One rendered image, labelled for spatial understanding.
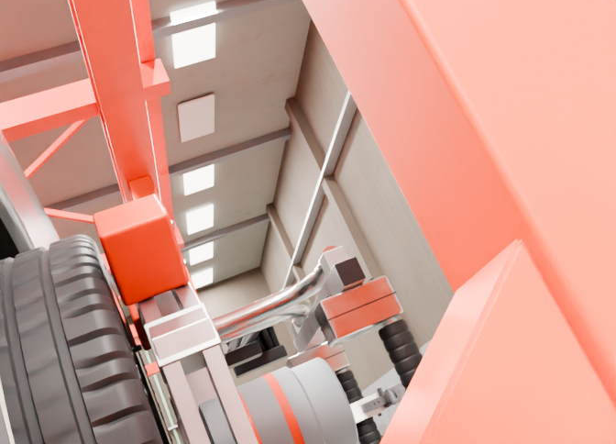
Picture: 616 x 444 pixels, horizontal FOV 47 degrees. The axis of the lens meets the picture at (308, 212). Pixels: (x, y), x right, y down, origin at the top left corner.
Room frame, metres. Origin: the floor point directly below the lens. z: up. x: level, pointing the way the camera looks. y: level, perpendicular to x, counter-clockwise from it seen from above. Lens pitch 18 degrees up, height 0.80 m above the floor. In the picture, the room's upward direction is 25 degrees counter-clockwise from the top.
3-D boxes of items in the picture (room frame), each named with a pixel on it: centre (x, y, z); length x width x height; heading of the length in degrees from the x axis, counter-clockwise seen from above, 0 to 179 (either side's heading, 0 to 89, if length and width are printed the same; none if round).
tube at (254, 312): (0.89, 0.09, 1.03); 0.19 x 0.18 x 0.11; 106
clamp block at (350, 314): (0.85, 0.00, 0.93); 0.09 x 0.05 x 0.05; 106
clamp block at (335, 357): (1.17, 0.09, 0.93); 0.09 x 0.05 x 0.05; 106
